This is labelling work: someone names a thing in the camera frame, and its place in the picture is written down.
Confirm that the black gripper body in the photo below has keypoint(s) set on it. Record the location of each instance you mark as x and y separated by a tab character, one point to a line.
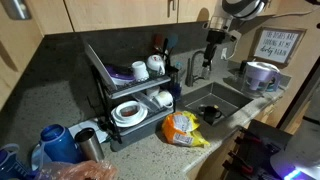
216	36

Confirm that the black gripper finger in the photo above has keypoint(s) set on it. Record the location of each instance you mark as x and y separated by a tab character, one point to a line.
206	62
212	50

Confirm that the yellow orange snack packet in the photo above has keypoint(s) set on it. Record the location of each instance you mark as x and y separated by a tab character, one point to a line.
181	128

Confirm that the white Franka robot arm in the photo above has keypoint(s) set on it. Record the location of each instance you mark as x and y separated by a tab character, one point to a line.
246	6

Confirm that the grey metal faucet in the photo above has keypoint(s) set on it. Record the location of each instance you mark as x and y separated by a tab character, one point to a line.
190	71

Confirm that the black utensil holder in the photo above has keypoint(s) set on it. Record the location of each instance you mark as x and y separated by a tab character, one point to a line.
171	76

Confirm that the steel kitchen sink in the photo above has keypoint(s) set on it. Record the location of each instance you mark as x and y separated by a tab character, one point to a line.
220	98

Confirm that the blue spatula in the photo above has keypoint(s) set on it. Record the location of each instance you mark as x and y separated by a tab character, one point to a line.
172	40

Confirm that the blue dish soap bottle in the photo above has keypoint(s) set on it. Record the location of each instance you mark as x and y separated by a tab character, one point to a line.
177	91

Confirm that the black cooking spoon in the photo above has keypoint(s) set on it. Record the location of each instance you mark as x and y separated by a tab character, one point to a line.
165	46

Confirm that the white mug red print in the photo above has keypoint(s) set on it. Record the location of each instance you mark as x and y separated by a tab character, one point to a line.
155	63

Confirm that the red spatula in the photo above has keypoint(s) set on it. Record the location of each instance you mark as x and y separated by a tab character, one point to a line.
158	41

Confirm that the black mug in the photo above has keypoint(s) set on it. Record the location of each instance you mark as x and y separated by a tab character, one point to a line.
211	115

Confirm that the framed text sign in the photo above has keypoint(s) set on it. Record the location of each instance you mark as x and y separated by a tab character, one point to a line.
276	46

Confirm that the plain white mug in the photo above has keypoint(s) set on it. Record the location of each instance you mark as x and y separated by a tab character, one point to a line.
140	70

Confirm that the clear plastic container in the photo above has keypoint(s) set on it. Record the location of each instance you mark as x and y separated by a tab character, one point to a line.
146	101

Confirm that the black two-tier dish rack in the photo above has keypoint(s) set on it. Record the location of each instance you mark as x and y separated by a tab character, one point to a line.
133	88

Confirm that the purple bowl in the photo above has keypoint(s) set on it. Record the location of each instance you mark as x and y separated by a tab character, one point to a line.
120	75

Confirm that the wooden base cabinets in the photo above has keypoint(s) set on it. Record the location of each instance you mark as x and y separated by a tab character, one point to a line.
213	160

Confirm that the black cart red clamps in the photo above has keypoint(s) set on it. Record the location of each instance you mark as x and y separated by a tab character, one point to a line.
256	146

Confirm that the large white plate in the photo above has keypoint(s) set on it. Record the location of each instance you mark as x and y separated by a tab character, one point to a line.
100	65

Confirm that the flat white tray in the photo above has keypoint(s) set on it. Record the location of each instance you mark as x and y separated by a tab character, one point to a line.
83	125

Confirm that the steel tumbler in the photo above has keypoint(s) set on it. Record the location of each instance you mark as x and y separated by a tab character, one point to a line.
90	146

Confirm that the pink plastic bag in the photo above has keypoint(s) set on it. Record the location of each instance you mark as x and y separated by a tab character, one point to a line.
80	170

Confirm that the blue water jug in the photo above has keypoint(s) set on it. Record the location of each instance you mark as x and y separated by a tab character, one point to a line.
56	143

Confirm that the silver metal cylinder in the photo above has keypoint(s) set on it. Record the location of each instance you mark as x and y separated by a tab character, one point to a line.
16	8

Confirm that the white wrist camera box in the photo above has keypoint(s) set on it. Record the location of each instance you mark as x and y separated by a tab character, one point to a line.
235	35

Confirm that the wooden wall cabinets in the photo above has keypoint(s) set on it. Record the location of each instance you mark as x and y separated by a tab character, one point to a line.
120	13

